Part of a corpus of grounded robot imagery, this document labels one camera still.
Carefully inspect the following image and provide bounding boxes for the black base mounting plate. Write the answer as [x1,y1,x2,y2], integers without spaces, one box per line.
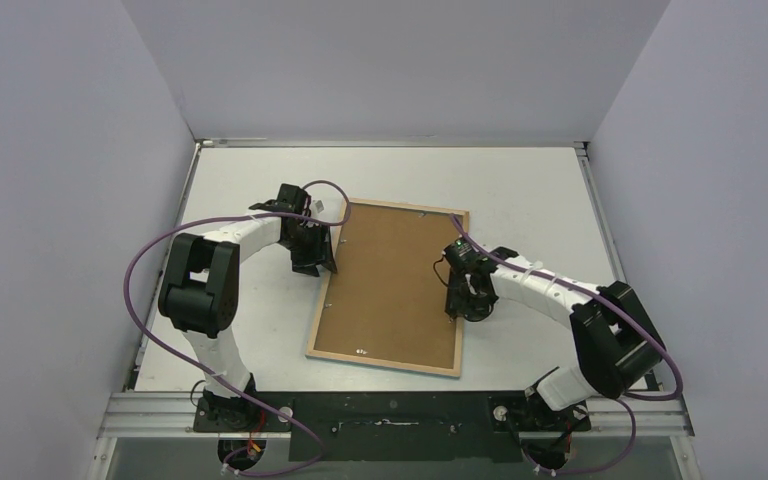
[193,391,591,463]

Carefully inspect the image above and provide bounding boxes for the blue wooden picture frame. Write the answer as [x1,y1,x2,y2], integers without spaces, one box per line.
[305,197,472,380]

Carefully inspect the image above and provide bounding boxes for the brown cardboard backing board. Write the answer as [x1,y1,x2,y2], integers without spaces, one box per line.
[312,203,466,370]

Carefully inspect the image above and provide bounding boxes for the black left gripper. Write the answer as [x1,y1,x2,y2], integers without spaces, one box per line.
[280,222,335,278]

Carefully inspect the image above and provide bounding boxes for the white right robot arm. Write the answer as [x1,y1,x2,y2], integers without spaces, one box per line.
[442,237,664,429]

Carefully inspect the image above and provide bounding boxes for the aluminium front rail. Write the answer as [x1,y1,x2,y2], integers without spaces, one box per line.
[98,392,694,439]

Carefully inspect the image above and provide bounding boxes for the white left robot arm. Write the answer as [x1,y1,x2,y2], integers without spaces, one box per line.
[158,184,338,431]

